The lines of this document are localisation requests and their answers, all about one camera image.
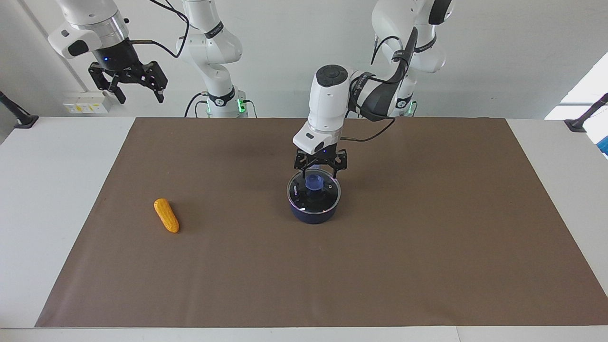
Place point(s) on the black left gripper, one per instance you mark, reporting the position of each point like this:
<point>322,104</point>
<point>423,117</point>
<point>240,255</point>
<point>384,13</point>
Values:
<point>320,157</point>

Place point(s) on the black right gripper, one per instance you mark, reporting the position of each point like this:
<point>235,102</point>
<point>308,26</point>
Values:
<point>118,59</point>

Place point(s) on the glass lid blue knob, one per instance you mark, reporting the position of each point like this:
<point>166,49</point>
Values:
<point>327,197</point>

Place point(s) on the yellow toy corn cob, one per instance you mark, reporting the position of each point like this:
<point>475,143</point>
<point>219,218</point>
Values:
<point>167,216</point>

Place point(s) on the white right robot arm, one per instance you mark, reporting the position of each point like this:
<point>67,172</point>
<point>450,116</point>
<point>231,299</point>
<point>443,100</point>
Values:
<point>209,52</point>

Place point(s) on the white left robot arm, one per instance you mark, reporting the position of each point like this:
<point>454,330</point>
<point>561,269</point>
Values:
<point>327,104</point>

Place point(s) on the dark blue saucepan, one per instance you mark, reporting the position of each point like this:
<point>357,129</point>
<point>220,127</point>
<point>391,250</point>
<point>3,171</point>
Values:
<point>313,217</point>

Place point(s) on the brown table mat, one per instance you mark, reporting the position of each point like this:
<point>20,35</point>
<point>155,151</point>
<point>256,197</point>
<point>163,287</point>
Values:
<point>237,275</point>

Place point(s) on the blue object at table edge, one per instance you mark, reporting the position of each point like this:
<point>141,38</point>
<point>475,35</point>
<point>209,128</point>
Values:
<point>604,145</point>

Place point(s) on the white wall socket strip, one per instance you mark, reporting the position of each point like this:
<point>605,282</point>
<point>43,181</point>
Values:
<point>85,107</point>

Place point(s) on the black camera stand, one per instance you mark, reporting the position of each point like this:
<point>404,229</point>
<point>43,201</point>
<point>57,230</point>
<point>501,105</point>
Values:
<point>577,124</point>
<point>23,121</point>

